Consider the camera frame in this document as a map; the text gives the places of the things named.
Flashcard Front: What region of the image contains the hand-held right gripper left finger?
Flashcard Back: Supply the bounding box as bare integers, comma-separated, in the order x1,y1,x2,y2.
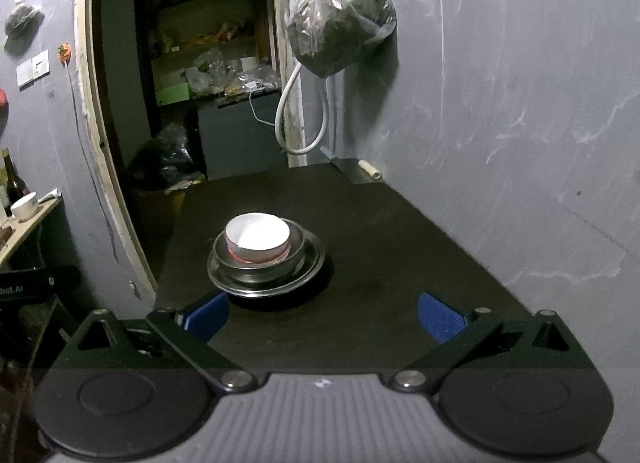
55,290,258,396

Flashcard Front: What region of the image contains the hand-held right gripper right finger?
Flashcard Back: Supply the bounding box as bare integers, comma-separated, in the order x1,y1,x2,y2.
390,292,596,394

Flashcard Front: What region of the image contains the stainless steel bowl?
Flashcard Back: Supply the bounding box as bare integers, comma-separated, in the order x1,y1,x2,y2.
213,219,307,283

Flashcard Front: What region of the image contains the wooden counter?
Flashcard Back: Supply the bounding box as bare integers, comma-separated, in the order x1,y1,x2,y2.
0,198,64,270

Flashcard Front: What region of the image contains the small white ceramic cup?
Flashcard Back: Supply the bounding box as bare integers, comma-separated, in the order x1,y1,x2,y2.
10,193,41,222

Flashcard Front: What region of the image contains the cluster of condiment bottles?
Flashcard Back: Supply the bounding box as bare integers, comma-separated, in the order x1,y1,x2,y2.
0,147,29,217

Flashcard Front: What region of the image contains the black trash bag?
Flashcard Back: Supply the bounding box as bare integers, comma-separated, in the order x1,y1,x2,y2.
127,123,206,192

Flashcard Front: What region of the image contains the steel cleaver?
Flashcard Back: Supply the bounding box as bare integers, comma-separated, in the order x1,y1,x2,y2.
322,145,384,185

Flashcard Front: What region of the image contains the dark cabinet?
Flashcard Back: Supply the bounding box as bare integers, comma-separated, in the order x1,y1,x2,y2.
192,92,289,182

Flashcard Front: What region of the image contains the green box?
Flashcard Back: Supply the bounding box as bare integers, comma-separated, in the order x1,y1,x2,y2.
154,82,191,106

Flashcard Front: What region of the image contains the small hanging dark bag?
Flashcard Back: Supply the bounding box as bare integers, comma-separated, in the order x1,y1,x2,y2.
4,0,45,52

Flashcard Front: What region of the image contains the cluttered storage shelf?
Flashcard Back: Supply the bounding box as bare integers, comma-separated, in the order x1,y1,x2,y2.
135,0,279,104

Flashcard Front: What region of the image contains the hanging clear plastic bag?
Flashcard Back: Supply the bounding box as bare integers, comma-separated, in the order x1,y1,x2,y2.
286,0,398,79

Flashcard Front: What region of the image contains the thin dark wall cable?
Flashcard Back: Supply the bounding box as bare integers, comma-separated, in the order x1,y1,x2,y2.
65,63,122,265

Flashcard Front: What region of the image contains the cream door frame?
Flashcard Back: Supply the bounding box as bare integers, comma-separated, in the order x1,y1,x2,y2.
72,0,309,295

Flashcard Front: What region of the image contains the thin white cable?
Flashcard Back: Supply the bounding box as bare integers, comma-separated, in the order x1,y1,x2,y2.
248,92,279,126

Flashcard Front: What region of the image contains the white flexible hose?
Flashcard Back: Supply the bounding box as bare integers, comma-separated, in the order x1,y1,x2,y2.
275,60,331,156

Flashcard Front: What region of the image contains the white wall switch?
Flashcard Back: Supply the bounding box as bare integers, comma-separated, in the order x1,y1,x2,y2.
16,50,51,89

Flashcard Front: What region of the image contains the white wall pipe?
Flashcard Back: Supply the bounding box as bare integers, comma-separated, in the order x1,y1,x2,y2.
326,77,338,156

